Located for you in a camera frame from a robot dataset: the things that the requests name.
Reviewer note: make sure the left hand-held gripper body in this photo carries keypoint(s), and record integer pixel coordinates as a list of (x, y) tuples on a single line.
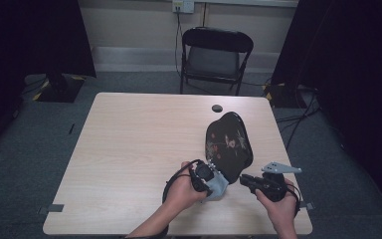
[(204, 176)]

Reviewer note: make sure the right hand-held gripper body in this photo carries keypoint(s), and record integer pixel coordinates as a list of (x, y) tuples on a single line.
[(272, 187)]

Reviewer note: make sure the black lacquer tray floral print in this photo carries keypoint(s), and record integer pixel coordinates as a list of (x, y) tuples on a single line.
[(229, 146)]

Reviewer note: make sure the person's right hand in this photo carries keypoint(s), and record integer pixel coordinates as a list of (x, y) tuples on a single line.
[(280, 212)]

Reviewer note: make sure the person's left hand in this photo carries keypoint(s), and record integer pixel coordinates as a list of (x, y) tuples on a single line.
[(182, 192)]

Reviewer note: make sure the grey tape strip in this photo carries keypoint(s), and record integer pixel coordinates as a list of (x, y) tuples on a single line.
[(54, 208), (306, 206)]

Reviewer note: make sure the round black table grommet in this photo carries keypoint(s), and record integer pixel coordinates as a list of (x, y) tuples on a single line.
[(217, 108)]

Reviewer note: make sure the black stand base yellow tape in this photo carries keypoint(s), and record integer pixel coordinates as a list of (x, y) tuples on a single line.
[(283, 96), (59, 88)]

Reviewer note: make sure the black folding chair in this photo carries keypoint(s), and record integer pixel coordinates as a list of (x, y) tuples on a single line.
[(212, 59)]

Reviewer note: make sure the dark curtain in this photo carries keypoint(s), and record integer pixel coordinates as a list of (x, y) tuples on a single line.
[(20, 49), (354, 83)]

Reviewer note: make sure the white wall socket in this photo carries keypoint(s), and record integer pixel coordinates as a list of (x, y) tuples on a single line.
[(183, 6)]

